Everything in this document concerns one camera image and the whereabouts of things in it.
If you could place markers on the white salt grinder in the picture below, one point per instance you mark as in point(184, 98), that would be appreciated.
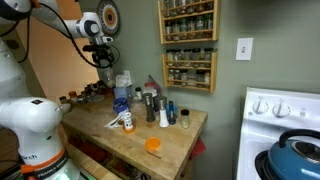
point(163, 113)

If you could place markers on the small white bottle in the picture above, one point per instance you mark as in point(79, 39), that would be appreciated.
point(128, 120)

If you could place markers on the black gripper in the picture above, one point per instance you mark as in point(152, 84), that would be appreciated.
point(102, 56)

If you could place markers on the white stove knob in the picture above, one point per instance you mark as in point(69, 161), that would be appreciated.
point(260, 106)
point(281, 109)

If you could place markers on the wooden butcher block table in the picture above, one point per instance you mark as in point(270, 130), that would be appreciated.
point(160, 140)

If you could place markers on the white jar red lid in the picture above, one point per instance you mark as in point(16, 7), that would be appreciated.
point(150, 90)

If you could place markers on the blue bottle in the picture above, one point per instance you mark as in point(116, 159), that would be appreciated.
point(171, 113)

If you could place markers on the glass spice jar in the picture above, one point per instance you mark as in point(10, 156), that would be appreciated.
point(170, 57)
point(196, 56)
point(183, 76)
point(171, 75)
point(207, 78)
point(208, 55)
point(191, 24)
point(183, 25)
point(208, 21)
point(200, 22)
point(176, 27)
point(178, 56)
point(169, 28)
point(187, 56)

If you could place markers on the blue round container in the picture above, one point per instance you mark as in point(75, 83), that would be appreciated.
point(120, 105)

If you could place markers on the round decorative wall plate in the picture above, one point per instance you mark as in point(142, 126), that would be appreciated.
point(108, 16)

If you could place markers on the wooden spice rack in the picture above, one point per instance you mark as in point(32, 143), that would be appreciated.
point(213, 71)
point(215, 20)

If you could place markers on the small white jar black lid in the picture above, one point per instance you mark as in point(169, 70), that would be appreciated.
point(138, 94)

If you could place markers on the translucent blue tupperware container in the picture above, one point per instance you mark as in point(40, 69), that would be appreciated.
point(121, 92)

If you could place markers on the white crumpled plastic bag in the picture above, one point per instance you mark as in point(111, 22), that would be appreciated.
point(123, 80)

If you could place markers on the black round wall fixture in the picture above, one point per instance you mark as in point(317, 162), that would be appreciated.
point(12, 44)

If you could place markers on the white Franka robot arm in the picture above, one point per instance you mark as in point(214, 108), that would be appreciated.
point(33, 126)

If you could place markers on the orange plastic lid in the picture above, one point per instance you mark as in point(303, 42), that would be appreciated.
point(152, 144)

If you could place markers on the orange lid under bottle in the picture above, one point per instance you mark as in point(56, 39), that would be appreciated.
point(129, 129)

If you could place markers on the white bowl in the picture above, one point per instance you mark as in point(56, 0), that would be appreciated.
point(66, 107)

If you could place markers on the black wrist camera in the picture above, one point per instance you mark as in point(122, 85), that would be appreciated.
point(90, 48)

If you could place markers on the black stove burner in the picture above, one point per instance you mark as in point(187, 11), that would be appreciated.
point(261, 165)

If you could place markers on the small dark spice jar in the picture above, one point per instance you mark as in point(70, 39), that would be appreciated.
point(63, 99)

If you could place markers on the tall clear glass jar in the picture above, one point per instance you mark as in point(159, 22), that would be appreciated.
point(108, 77)

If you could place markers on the white stove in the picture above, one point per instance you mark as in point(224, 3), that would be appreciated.
point(263, 133)

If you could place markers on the spice jar orange lid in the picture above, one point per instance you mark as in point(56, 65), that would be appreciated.
point(72, 96)

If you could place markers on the dark pepper grinder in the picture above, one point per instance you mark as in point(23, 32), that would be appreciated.
point(149, 107)

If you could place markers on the white light switch plate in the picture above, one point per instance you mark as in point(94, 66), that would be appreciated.
point(244, 48)

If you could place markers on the red cloth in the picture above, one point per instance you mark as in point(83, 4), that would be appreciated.
point(198, 148)

